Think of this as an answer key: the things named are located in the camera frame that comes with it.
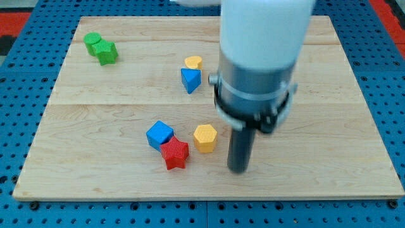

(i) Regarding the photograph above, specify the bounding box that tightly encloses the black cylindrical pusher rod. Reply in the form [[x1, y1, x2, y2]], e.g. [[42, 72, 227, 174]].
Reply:
[[227, 128, 256, 174]]

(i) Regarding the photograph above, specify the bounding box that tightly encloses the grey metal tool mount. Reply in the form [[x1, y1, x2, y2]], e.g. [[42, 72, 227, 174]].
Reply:
[[209, 51, 297, 134]]

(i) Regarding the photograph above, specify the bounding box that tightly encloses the yellow hexagon block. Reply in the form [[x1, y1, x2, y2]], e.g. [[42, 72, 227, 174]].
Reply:
[[193, 124, 218, 153]]

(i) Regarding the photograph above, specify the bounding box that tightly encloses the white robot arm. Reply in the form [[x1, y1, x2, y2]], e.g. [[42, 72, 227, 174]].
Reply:
[[176, 0, 316, 174]]

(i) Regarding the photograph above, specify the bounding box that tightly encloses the light wooden board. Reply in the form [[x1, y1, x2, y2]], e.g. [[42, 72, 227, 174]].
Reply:
[[13, 16, 404, 201]]

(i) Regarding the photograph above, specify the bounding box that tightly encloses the blue triangle block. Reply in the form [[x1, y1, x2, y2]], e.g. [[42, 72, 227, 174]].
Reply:
[[180, 68, 201, 94]]

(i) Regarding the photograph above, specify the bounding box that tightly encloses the yellow heart block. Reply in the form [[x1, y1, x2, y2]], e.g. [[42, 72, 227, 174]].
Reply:
[[184, 56, 203, 70]]

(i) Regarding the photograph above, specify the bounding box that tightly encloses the red star block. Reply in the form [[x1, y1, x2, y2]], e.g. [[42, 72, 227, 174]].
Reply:
[[160, 136, 189, 170]]

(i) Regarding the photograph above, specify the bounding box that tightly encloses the blue cube block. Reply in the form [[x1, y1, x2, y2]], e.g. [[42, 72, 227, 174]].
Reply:
[[146, 120, 174, 152]]

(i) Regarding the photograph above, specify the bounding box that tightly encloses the green star block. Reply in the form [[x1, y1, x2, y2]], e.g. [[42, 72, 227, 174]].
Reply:
[[92, 39, 118, 66]]

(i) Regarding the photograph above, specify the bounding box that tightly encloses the green cylinder block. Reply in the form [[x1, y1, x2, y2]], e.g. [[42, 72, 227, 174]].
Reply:
[[83, 32, 101, 56]]

